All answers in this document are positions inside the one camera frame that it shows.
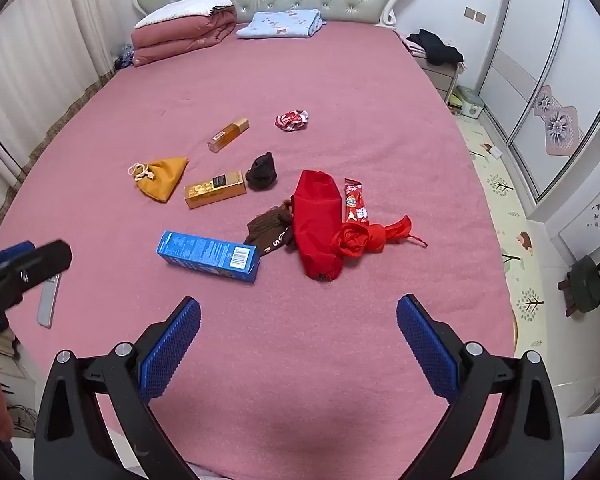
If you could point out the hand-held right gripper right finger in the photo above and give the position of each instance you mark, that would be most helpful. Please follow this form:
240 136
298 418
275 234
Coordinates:
427 345

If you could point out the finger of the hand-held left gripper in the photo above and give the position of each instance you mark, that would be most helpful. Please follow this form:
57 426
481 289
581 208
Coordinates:
10 252
35 265

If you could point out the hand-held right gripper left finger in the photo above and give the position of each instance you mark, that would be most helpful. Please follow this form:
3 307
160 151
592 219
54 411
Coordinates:
172 345

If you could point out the blue box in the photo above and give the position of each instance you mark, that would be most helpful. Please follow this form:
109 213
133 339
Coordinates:
207 255

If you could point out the red plastic bag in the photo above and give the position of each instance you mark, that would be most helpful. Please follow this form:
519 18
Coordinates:
365 237

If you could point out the brown ribbed sock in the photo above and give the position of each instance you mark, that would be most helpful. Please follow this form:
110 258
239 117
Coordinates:
270 232

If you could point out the red candy packet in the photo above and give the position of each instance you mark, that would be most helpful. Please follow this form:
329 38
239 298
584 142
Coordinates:
355 202

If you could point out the red cloth bag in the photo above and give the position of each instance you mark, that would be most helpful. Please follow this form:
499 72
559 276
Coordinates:
317 220

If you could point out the grey remote control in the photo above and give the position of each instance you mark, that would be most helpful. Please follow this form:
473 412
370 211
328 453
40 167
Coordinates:
48 302

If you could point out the pink bed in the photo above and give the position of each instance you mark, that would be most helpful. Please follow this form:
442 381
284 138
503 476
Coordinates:
330 360

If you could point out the cream printed play mat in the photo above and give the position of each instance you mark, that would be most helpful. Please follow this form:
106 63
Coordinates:
505 210

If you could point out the gold box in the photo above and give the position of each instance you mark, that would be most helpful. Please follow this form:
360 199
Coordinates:
215 189

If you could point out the green round stool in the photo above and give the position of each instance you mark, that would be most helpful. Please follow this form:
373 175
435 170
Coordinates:
587 285

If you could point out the dark brown balled sock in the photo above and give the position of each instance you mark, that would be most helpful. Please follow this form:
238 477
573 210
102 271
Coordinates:
261 172

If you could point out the beige curtain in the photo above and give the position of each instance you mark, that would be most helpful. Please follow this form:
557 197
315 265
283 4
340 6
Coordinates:
40 60

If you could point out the white cabinet with stickers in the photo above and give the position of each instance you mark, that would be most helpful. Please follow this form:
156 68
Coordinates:
585 220

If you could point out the small white red item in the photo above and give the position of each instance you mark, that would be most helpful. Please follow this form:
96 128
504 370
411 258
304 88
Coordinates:
491 150

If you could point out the amber bottle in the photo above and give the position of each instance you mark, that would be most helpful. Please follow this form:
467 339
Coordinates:
228 135

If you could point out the green white storage box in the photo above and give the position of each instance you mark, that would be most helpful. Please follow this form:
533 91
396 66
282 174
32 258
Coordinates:
469 102

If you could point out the crumpled red white wrapper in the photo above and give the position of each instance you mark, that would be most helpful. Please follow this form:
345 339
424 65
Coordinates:
291 120

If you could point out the pink folded quilt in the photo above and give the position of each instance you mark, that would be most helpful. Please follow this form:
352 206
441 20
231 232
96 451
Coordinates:
180 42

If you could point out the grey nightstand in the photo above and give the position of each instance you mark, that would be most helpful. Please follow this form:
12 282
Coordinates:
440 79

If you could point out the white pillow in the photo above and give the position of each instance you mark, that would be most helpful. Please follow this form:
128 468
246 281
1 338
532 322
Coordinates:
180 10

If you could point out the black clothes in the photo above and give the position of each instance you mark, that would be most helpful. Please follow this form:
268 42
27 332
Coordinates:
437 47

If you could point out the white floral wardrobe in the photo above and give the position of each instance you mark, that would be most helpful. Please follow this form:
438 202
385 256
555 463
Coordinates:
530 60

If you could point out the blue folded blanket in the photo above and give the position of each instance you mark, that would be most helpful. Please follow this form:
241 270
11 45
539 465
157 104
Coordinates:
280 24

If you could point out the wall switch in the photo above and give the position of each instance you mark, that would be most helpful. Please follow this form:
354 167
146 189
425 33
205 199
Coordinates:
475 15

